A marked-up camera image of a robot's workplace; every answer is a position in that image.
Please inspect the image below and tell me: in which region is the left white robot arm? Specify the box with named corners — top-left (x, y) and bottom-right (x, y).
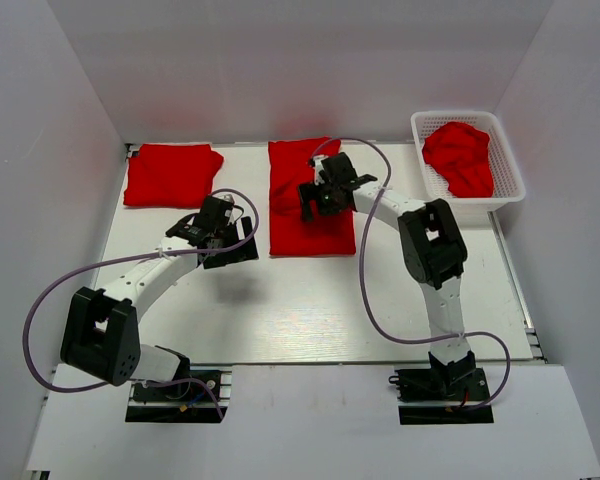
top-left (60, 189), bottom-right (259, 399)

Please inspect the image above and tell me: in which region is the red t shirt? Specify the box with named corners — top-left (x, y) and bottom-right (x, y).
top-left (422, 122), bottom-right (495, 198)
top-left (123, 144), bottom-right (224, 209)
top-left (268, 137), bottom-right (356, 257)

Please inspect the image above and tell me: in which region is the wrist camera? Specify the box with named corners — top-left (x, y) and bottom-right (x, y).
top-left (220, 194), bottom-right (235, 208)
top-left (309, 155), bottom-right (327, 185)

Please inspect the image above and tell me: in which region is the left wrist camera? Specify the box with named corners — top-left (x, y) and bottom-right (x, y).
top-left (220, 194), bottom-right (235, 208)

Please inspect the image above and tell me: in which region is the folded red t shirt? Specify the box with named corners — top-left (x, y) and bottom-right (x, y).
top-left (123, 144), bottom-right (224, 209)

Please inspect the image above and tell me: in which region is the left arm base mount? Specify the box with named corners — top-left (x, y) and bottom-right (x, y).
top-left (125, 367), bottom-right (232, 424)

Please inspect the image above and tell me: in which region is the red t shirt in basket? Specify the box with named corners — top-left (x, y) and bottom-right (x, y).
top-left (422, 122), bottom-right (495, 198)

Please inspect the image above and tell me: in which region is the white plastic basket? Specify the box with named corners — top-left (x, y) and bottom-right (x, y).
top-left (411, 110), bottom-right (526, 215)

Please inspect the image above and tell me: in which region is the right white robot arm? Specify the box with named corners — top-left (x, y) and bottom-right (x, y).
top-left (298, 153), bottom-right (475, 399)

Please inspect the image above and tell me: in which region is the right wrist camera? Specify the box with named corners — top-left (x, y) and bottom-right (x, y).
top-left (309, 155), bottom-right (327, 185)

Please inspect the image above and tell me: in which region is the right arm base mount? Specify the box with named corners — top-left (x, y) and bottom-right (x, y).
top-left (388, 368), bottom-right (494, 426)

